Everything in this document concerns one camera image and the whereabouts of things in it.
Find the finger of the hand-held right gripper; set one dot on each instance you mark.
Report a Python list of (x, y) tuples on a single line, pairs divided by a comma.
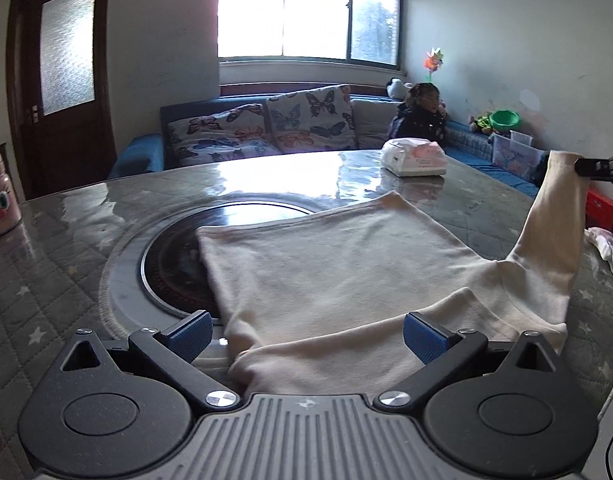
[(594, 167)]

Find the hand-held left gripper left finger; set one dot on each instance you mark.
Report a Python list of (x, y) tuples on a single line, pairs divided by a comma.
[(189, 334)]

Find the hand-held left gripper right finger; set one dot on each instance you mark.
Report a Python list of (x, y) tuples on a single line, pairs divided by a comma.
[(424, 337)]

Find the cream sweater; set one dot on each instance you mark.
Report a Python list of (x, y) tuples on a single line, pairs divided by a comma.
[(336, 260)]

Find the red plastic stool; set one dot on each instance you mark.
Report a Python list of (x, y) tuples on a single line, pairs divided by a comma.
[(600, 207)]

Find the round black induction cooktop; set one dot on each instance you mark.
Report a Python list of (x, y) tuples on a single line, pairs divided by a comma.
[(171, 270)]

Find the white cloth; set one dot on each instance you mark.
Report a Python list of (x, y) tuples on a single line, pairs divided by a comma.
[(606, 245)]

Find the clear plastic storage box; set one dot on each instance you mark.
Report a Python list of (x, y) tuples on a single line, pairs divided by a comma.
[(514, 155)]

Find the green plastic basin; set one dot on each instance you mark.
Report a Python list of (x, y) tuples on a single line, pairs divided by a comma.
[(505, 119)]

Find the green plush toy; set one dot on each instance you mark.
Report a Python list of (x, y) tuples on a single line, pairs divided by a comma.
[(481, 122)]

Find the white pink tissue packet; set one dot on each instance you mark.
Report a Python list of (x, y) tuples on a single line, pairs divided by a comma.
[(414, 157)]

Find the blue sofa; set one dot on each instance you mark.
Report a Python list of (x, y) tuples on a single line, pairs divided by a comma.
[(136, 157)]

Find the colourful pinwheel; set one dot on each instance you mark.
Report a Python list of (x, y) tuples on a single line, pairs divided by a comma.
[(434, 60)]

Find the wide butterfly print cushion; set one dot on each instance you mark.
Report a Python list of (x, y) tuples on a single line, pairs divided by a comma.
[(221, 135)]

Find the dark wooden door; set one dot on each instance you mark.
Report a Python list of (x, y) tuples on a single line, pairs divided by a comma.
[(71, 160)]

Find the panda plush toy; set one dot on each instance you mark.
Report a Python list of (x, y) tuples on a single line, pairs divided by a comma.
[(397, 89)]

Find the plain grey cushion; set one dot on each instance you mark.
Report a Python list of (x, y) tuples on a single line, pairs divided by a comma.
[(371, 122)]

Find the pink cartoon bottle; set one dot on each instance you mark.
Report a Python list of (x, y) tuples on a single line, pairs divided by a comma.
[(1, 195)]

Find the square butterfly print cushion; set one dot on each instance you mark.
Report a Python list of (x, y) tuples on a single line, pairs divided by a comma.
[(311, 117)]

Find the window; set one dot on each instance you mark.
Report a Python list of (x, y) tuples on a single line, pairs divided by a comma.
[(286, 20)]

